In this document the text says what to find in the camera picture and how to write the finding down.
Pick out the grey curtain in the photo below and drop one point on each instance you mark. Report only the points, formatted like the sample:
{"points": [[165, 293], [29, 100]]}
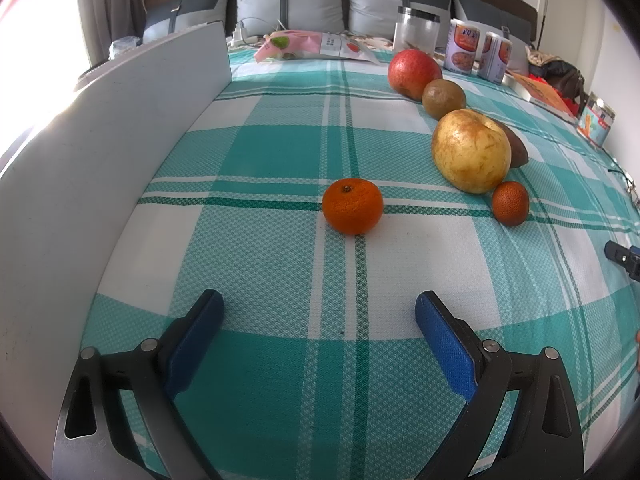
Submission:
{"points": [[107, 10]]}

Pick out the orange tangerine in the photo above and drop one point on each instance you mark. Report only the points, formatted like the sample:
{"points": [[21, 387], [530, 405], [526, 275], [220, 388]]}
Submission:
{"points": [[352, 206]]}

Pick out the brown handbag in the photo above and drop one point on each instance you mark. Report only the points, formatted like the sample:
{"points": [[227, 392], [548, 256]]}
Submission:
{"points": [[562, 77]]}

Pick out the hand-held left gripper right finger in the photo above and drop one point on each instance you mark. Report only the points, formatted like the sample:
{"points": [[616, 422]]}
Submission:
{"points": [[445, 345]]}

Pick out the brown green kiwi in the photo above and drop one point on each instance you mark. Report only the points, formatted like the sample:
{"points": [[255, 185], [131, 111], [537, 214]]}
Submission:
{"points": [[444, 100]]}

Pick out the white power strip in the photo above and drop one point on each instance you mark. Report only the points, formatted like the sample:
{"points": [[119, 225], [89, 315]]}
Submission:
{"points": [[241, 36]]}

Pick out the dark reddish tangerine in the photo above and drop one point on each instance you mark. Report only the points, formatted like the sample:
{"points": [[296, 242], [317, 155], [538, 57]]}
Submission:
{"points": [[510, 204]]}

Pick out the red label tin can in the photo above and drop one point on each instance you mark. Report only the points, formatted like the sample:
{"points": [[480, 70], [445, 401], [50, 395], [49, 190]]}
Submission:
{"points": [[496, 57], [462, 46]]}

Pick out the white snack packet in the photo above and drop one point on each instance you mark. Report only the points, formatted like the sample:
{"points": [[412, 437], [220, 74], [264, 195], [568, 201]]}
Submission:
{"points": [[347, 47]]}

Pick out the small purple sweet potato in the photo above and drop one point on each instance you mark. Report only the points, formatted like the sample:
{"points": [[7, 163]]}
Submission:
{"points": [[517, 147]]}

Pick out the small tin box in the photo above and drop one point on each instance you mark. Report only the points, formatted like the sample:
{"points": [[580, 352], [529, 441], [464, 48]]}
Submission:
{"points": [[596, 120]]}

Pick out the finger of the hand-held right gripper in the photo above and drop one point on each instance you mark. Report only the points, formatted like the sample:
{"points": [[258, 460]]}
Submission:
{"points": [[620, 254]]}

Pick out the clear jar with black lid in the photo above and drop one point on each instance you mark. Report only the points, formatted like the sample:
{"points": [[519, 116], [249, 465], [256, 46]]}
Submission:
{"points": [[416, 32]]}

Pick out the teal plaid blanket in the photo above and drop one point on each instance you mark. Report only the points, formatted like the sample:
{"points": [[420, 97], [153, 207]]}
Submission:
{"points": [[300, 280]]}

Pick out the clear plastic bag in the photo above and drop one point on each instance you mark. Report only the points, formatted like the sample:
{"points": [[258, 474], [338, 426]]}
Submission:
{"points": [[124, 46]]}

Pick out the pink snack packet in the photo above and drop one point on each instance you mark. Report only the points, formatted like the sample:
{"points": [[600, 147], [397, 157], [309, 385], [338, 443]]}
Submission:
{"points": [[287, 44]]}

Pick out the yellow pear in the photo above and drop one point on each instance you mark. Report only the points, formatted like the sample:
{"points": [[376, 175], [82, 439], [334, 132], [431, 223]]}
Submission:
{"points": [[471, 152]]}

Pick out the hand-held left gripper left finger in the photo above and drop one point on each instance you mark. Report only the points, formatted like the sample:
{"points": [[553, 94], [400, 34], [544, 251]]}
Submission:
{"points": [[192, 340]]}

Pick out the key bunch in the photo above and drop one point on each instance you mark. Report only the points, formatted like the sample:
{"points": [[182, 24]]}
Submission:
{"points": [[636, 199]]}

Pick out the orange book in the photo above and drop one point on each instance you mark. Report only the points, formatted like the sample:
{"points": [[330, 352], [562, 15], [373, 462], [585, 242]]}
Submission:
{"points": [[542, 96]]}

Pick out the red apple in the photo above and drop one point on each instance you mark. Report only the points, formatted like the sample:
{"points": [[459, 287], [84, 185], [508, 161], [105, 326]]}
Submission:
{"points": [[414, 74]]}

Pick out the white cardboard box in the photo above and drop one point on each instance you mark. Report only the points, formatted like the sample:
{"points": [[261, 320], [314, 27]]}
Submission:
{"points": [[100, 185]]}

